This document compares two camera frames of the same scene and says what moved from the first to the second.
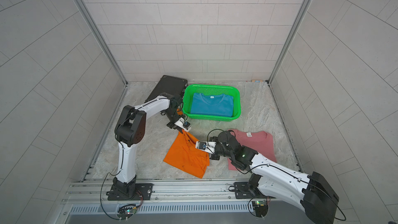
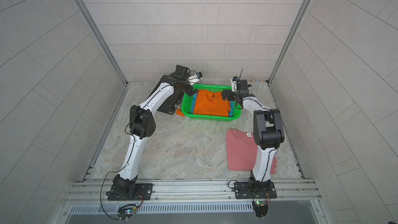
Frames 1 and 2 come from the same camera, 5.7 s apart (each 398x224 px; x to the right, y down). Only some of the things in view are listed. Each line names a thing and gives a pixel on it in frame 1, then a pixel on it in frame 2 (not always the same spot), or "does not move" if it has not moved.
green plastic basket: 218,102 does not move
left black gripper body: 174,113 → 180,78
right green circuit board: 261,208 does not move
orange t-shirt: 184,156 → 211,103
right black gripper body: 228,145 → 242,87
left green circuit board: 126,211 does not move
